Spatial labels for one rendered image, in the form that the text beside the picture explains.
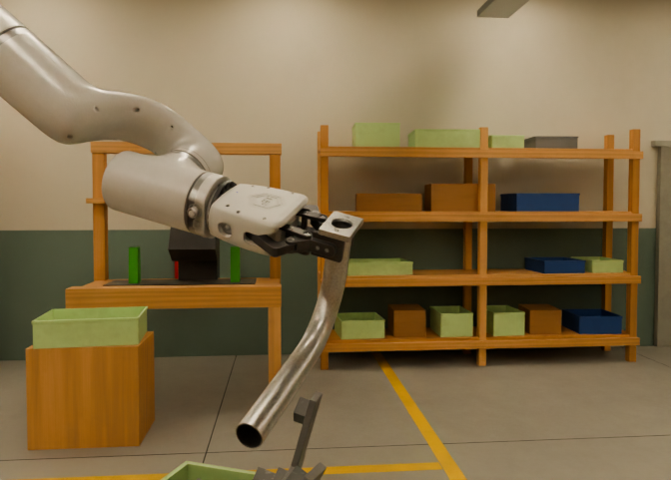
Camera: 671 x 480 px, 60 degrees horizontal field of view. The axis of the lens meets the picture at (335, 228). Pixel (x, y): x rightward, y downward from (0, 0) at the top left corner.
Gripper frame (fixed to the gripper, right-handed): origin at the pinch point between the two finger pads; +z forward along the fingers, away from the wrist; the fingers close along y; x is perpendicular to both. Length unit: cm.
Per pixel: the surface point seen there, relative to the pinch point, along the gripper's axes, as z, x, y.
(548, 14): 17, 31, 605
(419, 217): -44, 196, 412
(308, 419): -1.8, 36.9, 5.1
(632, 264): 151, 223, 483
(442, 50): -73, 74, 544
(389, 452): -4, 243, 189
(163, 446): -135, 263, 149
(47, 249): -373, 278, 307
